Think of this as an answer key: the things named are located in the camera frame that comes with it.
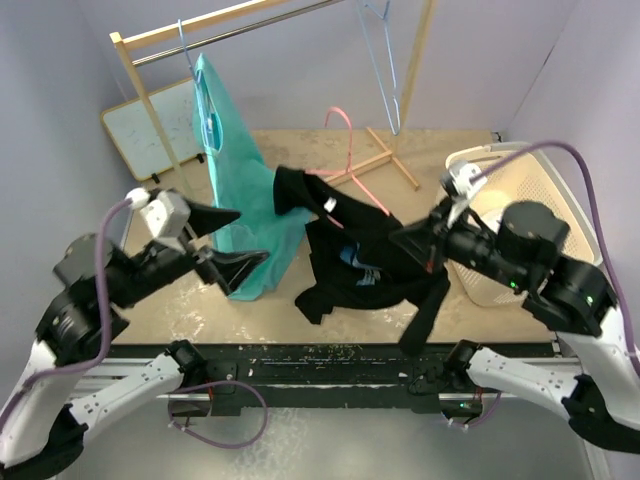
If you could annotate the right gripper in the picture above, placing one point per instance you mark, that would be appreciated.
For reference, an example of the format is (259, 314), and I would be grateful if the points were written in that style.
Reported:
(427, 243)

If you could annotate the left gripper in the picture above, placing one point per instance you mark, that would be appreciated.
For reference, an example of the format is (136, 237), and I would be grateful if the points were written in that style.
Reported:
(233, 266)

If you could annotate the black t shirt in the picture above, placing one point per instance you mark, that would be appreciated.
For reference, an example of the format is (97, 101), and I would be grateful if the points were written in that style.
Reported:
(354, 262)

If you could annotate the teal t shirt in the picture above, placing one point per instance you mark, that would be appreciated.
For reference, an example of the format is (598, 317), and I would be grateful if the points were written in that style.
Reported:
(241, 180)

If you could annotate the pink hanger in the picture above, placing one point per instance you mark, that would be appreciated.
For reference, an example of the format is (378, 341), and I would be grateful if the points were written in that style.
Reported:
(350, 160)

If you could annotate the blue hanger of teal shirt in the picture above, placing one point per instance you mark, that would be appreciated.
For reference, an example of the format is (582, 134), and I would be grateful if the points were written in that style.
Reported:
(211, 131)

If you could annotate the blue hanger of white shirt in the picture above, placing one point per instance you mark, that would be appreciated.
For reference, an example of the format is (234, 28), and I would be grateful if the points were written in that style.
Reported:
(375, 24)

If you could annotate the white t shirt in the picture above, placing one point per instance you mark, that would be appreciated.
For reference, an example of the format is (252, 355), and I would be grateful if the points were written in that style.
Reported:
(490, 221)

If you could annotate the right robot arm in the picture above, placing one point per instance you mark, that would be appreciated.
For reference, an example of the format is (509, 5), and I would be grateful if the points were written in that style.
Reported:
(571, 298)

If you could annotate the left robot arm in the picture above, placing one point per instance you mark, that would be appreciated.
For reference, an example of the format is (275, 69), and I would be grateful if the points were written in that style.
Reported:
(44, 427)

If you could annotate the cream laundry basket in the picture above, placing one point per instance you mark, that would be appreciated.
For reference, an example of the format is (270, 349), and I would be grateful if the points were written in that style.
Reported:
(535, 198)

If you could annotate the small whiteboard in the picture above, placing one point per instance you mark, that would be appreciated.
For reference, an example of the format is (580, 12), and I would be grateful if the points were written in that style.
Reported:
(134, 135)

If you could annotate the wooden clothes rack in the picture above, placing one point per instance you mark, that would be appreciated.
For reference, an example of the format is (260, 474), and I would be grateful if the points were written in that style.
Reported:
(124, 47)

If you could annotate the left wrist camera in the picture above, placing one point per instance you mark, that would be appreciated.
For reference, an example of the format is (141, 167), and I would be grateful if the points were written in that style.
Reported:
(165, 216)

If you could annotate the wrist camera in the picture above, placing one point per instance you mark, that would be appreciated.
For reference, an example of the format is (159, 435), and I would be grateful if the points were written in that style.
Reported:
(165, 216)
(461, 182)

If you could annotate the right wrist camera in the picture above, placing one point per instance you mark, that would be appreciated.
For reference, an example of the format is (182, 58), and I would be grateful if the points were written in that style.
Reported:
(461, 182)

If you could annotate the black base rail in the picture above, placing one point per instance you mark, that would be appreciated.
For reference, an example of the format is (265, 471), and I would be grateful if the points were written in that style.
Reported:
(324, 376)

